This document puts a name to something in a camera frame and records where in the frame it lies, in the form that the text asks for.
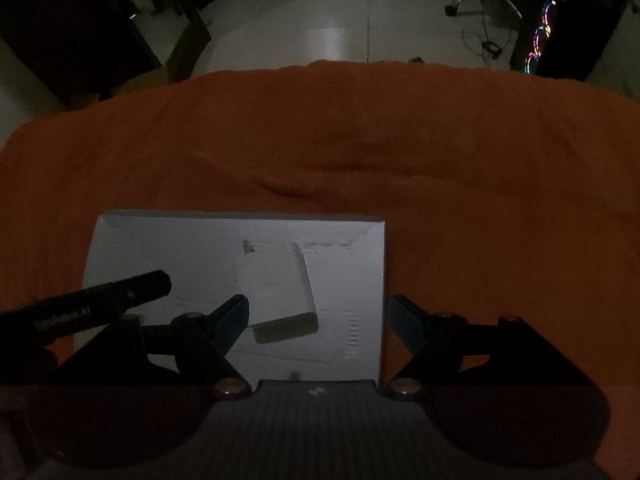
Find black floor cable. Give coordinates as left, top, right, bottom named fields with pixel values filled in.
left=461, top=10, right=518, bottom=61

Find computer case with coloured lights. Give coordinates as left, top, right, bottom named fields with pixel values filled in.
left=510, top=0, right=631, bottom=81

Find brown cardboard box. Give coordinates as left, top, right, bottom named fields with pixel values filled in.
left=112, top=10, right=213, bottom=101

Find white cardboard box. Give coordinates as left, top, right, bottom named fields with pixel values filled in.
left=72, top=209, right=389, bottom=387

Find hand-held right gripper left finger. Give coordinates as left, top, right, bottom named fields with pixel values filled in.
left=47, top=294, right=254, bottom=402

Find white power bank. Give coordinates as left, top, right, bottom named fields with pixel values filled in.
left=235, top=240, right=320, bottom=346

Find orange table cloth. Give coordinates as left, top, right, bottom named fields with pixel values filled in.
left=0, top=59, right=640, bottom=480

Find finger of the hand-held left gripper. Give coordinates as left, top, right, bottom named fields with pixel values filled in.
left=124, top=269, right=174, bottom=308

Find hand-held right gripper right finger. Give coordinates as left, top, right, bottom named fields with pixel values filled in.
left=387, top=294, right=598, bottom=402

